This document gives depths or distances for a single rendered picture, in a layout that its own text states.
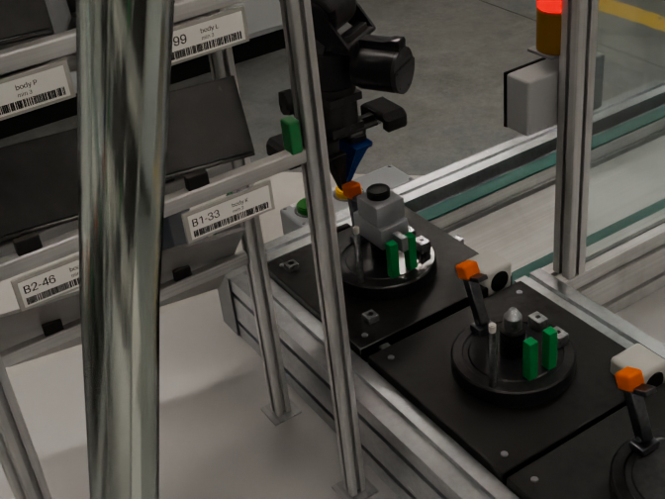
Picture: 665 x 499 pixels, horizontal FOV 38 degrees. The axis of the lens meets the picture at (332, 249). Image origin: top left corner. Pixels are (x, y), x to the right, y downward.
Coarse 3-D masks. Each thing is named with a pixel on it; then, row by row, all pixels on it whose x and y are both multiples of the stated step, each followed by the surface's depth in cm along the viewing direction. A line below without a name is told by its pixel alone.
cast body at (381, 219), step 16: (368, 192) 124; (384, 192) 123; (368, 208) 123; (384, 208) 122; (400, 208) 124; (368, 224) 125; (384, 224) 123; (400, 224) 124; (368, 240) 127; (384, 240) 124; (400, 240) 123
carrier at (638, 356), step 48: (528, 288) 124; (432, 336) 118; (480, 336) 114; (528, 336) 113; (576, 336) 115; (432, 384) 111; (480, 384) 107; (528, 384) 106; (576, 384) 108; (480, 432) 104; (528, 432) 103; (576, 432) 103
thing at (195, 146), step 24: (192, 96) 87; (216, 96) 88; (168, 120) 86; (192, 120) 87; (216, 120) 88; (240, 120) 88; (168, 144) 87; (192, 144) 87; (216, 144) 88; (240, 144) 89; (168, 168) 87; (192, 168) 88
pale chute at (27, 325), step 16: (48, 304) 94; (64, 304) 96; (0, 320) 93; (16, 320) 95; (32, 320) 98; (48, 320) 101; (64, 320) 104; (0, 336) 100; (16, 336) 102; (32, 336) 105; (80, 336) 115; (48, 352) 118
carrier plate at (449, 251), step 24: (408, 216) 141; (432, 240) 136; (456, 240) 135; (312, 264) 133; (456, 264) 130; (288, 288) 130; (312, 288) 129; (432, 288) 126; (456, 288) 126; (312, 312) 126; (360, 312) 123; (384, 312) 123; (408, 312) 122; (432, 312) 122; (360, 336) 119; (384, 336) 119; (408, 336) 121
